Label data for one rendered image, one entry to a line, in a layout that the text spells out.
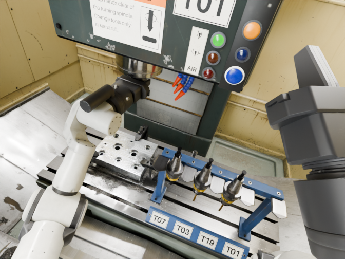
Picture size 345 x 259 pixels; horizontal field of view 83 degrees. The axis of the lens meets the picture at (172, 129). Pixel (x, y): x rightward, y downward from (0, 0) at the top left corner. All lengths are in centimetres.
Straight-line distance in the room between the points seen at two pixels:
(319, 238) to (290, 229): 112
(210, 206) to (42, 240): 75
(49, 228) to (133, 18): 49
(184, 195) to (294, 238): 62
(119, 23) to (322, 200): 42
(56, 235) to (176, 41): 50
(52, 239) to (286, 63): 145
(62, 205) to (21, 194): 89
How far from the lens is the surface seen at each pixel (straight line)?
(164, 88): 122
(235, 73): 39
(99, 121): 53
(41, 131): 164
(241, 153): 185
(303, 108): 20
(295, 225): 136
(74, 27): 53
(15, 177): 150
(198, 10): 38
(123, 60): 64
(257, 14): 37
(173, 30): 40
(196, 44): 39
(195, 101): 120
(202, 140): 140
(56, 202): 58
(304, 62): 27
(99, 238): 113
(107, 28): 47
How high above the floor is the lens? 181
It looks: 42 degrees down
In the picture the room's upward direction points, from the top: 11 degrees clockwise
